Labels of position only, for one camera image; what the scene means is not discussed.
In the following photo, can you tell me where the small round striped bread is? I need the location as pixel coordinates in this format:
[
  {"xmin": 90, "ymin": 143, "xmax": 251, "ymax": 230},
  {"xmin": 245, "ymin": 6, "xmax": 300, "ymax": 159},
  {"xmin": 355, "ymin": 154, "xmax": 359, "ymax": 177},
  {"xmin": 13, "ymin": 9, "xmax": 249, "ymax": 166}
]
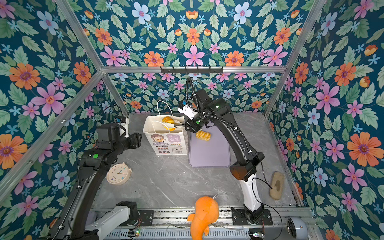
[{"xmin": 162, "ymin": 117, "xmax": 176, "ymax": 132}]

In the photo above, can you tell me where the twisted braided fake bread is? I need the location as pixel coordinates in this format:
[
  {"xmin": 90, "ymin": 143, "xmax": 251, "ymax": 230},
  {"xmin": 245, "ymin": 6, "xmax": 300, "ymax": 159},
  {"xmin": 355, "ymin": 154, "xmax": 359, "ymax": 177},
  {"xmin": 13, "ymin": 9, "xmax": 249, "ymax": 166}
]
[{"xmin": 196, "ymin": 130, "xmax": 212, "ymax": 141}]

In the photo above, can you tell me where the white printed paper bag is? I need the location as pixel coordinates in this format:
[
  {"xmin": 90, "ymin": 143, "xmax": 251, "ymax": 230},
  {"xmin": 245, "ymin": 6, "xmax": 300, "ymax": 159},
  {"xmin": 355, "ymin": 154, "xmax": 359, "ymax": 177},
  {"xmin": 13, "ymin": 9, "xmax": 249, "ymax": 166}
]
[{"xmin": 143, "ymin": 111, "xmax": 188, "ymax": 156}]

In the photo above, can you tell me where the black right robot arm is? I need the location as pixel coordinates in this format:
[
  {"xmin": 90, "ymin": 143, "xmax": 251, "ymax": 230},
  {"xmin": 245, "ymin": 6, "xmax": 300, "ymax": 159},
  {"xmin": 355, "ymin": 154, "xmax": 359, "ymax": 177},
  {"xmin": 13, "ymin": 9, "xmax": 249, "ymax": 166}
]
[{"xmin": 178, "ymin": 77, "xmax": 265, "ymax": 225}]

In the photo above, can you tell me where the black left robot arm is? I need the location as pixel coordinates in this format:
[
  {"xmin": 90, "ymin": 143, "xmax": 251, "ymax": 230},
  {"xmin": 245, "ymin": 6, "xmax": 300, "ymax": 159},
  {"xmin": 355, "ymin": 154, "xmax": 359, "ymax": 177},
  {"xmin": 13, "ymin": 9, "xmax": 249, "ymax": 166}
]
[{"xmin": 45, "ymin": 123, "xmax": 142, "ymax": 240}]

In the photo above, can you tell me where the lilac rectangular tray mat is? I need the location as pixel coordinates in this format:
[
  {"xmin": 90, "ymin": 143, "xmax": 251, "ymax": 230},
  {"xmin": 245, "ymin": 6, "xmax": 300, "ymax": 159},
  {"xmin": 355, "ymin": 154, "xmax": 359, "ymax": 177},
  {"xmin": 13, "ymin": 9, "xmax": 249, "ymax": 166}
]
[{"xmin": 189, "ymin": 123, "xmax": 231, "ymax": 168}]

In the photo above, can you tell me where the round beige analog clock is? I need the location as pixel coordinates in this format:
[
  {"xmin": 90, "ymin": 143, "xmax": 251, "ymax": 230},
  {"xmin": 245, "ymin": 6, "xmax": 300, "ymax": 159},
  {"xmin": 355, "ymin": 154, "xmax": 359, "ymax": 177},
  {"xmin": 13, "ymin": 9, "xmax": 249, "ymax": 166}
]
[{"xmin": 106, "ymin": 163, "xmax": 132, "ymax": 186}]

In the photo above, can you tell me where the orange plush toy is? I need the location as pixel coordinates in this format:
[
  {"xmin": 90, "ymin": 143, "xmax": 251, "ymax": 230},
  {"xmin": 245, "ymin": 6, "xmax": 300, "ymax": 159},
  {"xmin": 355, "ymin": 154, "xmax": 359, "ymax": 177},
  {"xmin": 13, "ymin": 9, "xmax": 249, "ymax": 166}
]
[{"xmin": 187, "ymin": 197, "xmax": 219, "ymax": 240}]

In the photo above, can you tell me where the grey dome device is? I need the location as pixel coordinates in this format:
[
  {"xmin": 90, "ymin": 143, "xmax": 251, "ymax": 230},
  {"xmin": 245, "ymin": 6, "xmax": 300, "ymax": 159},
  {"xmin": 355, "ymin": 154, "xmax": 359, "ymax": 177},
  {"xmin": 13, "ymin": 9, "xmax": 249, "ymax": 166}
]
[{"xmin": 287, "ymin": 217, "xmax": 309, "ymax": 240}]

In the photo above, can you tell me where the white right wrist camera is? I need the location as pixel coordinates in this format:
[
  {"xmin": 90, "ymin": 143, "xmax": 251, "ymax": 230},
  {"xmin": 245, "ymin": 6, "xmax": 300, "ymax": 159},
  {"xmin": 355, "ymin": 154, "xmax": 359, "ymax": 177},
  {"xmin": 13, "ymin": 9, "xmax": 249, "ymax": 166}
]
[{"xmin": 178, "ymin": 102, "xmax": 198, "ymax": 120}]

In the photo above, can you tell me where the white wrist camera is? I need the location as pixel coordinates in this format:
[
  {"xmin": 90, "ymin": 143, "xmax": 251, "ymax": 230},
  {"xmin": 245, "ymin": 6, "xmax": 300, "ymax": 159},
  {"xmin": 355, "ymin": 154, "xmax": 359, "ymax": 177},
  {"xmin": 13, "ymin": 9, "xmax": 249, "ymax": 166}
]
[
  {"xmin": 116, "ymin": 116, "xmax": 129, "ymax": 138},
  {"xmin": 178, "ymin": 102, "xmax": 198, "ymax": 120}
]

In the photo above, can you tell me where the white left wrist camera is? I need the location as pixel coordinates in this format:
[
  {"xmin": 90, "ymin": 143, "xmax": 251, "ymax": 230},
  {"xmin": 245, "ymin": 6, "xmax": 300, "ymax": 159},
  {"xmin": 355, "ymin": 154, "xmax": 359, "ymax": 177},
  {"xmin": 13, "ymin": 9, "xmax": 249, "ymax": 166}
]
[{"xmin": 116, "ymin": 116, "xmax": 129, "ymax": 138}]

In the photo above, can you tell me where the black hook rail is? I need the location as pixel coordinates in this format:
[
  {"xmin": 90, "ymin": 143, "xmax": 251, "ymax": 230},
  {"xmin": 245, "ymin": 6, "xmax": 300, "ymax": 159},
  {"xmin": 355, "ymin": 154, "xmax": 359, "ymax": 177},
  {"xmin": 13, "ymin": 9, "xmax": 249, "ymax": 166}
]
[{"xmin": 160, "ymin": 67, "xmax": 224, "ymax": 74}]

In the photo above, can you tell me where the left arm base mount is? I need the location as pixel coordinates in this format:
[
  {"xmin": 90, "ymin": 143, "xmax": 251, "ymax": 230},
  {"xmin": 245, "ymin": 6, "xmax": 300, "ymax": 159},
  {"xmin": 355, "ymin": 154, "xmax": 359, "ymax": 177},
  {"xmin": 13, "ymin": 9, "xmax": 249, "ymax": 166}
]
[{"xmin": 119, "ymin": 210, "xmax": 155, "ymax": 228}]

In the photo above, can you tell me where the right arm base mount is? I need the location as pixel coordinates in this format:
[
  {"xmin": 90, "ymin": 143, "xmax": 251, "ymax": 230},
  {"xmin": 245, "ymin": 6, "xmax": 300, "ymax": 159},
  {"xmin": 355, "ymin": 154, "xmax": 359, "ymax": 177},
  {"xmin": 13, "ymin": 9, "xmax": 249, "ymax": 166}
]
[{"xmin": 231, "ymin": 207, "xmax": 273, "ymax": 226}]

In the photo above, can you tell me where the perforated metal cable tray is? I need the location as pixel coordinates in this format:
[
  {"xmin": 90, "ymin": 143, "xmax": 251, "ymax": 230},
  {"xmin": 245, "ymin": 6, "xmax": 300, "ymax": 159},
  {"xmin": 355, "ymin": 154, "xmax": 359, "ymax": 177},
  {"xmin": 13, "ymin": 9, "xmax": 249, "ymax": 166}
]
[{"xmin": 104, "ymin": 228, "xmax": 251, "ymax": 240}]

